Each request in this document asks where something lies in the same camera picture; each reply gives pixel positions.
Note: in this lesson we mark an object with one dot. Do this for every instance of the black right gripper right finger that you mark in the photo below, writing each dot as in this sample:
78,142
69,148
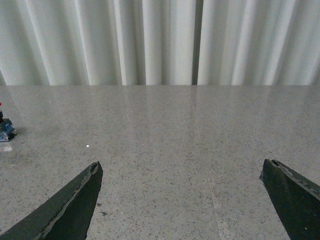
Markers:
295,199

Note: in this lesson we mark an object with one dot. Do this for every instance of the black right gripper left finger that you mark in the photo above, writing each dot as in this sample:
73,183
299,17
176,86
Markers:
67,214

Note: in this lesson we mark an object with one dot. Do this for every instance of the white pleated curtain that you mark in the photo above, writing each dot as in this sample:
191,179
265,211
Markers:
159,42

